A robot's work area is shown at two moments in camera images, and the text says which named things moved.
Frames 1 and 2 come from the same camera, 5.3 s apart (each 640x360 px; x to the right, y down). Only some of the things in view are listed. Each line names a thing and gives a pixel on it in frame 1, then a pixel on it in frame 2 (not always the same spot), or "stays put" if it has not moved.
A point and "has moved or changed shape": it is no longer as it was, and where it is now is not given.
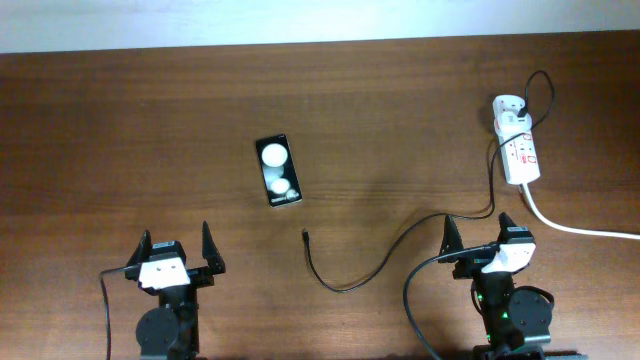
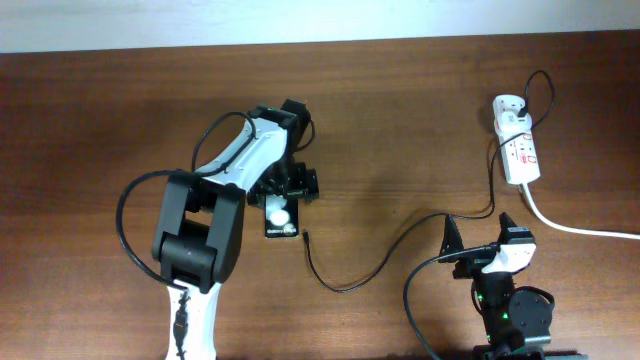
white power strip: (519, 156) stays put
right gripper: (451, 239) stays put
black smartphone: (278, 171) has moved or changed shape
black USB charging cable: (440, 215) stays put
